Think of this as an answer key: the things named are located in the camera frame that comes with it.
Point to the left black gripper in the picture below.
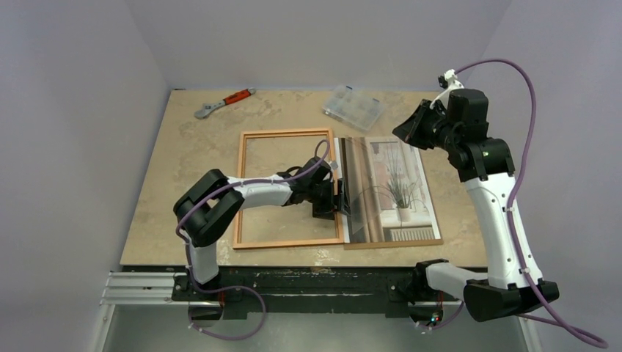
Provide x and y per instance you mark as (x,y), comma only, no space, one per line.
(326,210)

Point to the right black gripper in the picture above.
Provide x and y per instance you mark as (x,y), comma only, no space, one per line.
(423,125)

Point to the photo print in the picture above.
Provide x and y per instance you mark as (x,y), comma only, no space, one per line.
(408,216)

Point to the orange wooden picture frame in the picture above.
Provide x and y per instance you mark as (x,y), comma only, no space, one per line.
(265,153)

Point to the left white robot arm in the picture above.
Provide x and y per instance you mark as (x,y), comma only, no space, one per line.
(208,208)

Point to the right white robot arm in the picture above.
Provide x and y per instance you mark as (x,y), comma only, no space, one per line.
(513,283)

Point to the clear plastic organizer box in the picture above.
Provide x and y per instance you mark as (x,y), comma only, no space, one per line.
(353,108)

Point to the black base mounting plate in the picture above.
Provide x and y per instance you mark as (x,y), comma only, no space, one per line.
(241,291)

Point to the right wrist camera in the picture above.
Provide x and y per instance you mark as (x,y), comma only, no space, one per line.
(448,81)

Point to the red handled adjustable wrench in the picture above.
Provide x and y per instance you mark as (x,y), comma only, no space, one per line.
(209,108)

